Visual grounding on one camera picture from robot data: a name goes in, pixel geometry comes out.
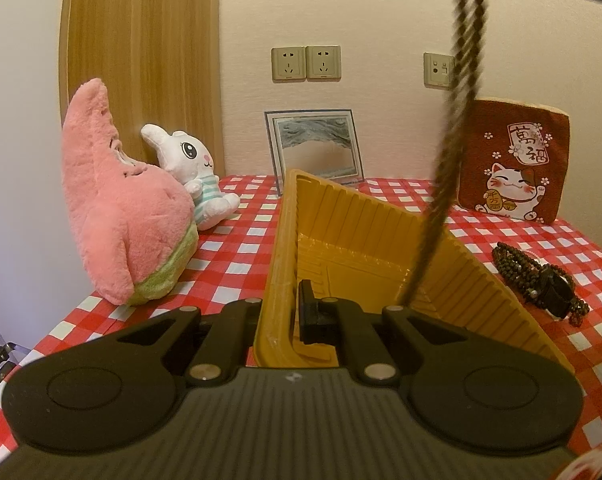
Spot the red white checkered tablecloth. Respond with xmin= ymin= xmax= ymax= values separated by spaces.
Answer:
xmin=23 ymin=176 xmax=602 ymax=453

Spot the pink starfish plush toy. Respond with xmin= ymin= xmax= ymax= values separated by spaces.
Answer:
xmin=62 ymin=78 xmax=199 ymax=306

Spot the brown lucky cat cushion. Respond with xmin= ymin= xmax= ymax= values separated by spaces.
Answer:
xmin=457 ymin=99 xmax=571 ymax=224

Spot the black bead necklace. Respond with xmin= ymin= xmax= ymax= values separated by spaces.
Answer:
xmin=490 ymin=242 xmax=591 ymax=328

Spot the yellow plastic tray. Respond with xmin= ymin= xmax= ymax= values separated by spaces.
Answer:
xmin=253 ymin=170 xmax=569 ymax=368

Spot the white bunny plush toy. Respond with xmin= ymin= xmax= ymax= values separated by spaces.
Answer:
xmin=141 ymin=124 xmax=240 ymax=232

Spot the framed sand picture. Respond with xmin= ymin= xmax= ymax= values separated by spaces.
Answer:
xmin=264 ymin=108 xmax=365 ymax=195

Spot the wooden door panel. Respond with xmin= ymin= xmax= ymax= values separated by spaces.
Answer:
xmin=58 ymin=0 xmax=225 ymax=174

